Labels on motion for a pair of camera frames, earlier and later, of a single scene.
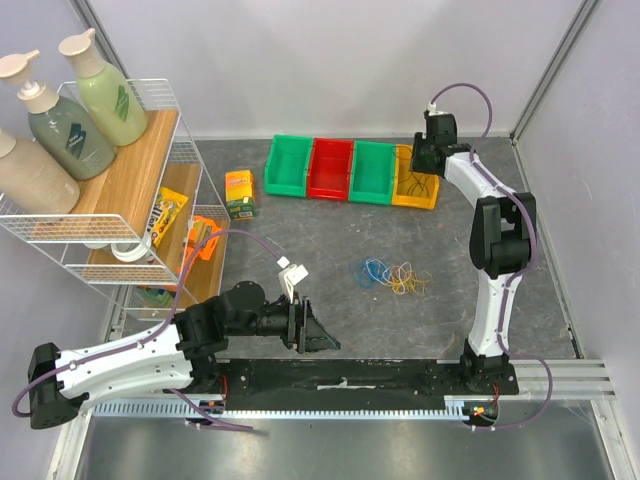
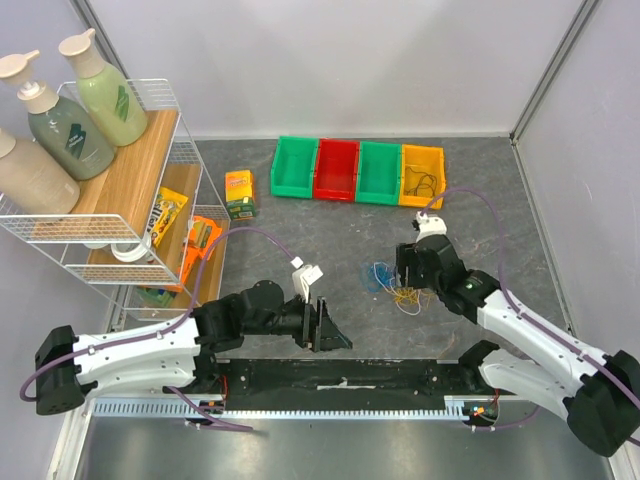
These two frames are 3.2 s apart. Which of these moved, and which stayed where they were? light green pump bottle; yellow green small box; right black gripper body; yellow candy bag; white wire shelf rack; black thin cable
Moved: black thin cable; right black gripper body
Stayed: yellow green small box; light green pump bottle; white wire shelf rack; yellow candy bag
